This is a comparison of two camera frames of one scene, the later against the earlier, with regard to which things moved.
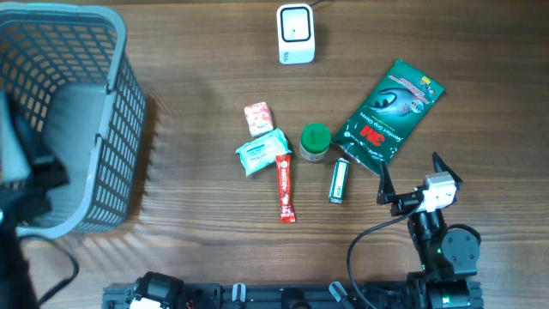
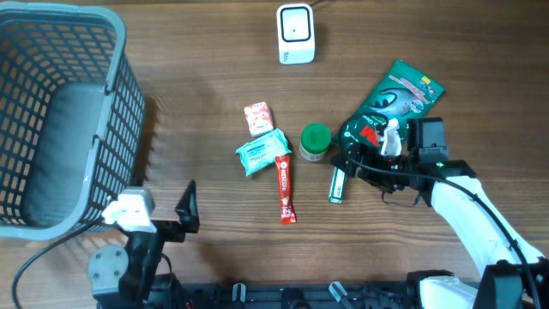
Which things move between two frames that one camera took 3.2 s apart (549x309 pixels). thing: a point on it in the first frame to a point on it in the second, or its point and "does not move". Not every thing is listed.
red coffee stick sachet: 286,212 does not move
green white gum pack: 339,180 does not move
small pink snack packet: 259,118 does not move
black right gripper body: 404,202 to 373,153
